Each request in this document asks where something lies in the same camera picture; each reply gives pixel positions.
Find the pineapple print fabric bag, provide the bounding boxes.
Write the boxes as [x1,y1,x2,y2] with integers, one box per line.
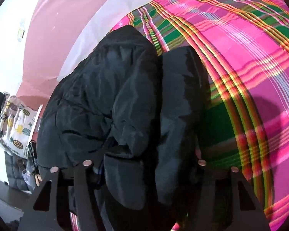
[0,93,38,159]

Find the black puffer jacket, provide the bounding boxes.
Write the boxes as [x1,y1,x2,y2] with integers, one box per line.
[37,26,209,230]

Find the white shelf edge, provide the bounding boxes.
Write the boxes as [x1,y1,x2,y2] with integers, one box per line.
[29,104,44,141]

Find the white bed headboard panel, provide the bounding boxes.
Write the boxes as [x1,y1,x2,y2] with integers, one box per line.
[57,0,151,81]

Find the pink plaid bed blanket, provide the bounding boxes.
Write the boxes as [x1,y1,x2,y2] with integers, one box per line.
[111,0,289,230]

